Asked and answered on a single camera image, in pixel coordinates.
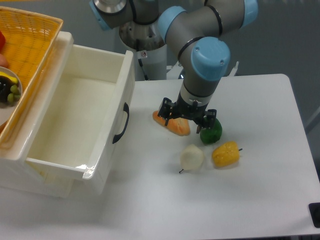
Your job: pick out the red pepper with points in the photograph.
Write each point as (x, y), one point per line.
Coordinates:
(2, 40)

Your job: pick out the yellow bell pepper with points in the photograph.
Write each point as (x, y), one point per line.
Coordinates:
(226, 154)

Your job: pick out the black drawer handle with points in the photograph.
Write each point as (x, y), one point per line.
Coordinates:
(123, 123)

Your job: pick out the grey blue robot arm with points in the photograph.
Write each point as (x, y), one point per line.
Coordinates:
(193, 37)

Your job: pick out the white plate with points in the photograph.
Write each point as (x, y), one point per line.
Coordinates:
(6, 109)

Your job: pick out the yellow woven basket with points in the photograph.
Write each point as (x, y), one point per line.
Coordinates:
(29, 41)

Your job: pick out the orange bread loaf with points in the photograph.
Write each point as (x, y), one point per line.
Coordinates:
(178, 126)

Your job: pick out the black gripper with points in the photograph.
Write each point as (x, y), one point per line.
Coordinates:
(204, 119)

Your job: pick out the white drawer cabinet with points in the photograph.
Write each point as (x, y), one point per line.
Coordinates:
(15, 172)

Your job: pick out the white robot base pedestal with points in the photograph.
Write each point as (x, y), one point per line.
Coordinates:
(147, 52)

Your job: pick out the peach fruit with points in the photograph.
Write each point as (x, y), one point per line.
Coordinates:
(3, 61)

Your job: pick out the white plastic drawer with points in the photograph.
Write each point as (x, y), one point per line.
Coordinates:
(75, 136)

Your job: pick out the dark grape bunch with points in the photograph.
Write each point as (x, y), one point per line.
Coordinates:
(5, 88)

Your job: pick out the black corner object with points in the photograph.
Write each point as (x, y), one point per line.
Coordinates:
(314, 209)

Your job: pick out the white pear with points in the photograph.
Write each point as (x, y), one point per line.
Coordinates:
(191, 158)

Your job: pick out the green grapes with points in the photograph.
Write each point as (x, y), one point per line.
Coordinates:
(14, 95)

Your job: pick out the green bell pepper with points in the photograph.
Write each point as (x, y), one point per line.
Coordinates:
(211, 135)

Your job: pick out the yellow banana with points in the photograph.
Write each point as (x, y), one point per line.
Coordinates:
(13, 79)

